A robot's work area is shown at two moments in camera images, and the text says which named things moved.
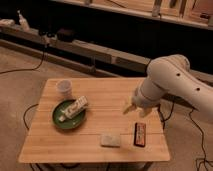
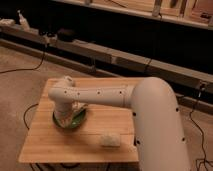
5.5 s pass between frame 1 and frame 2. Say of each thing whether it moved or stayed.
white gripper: moved
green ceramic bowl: stayed
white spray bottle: stayed
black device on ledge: stayed
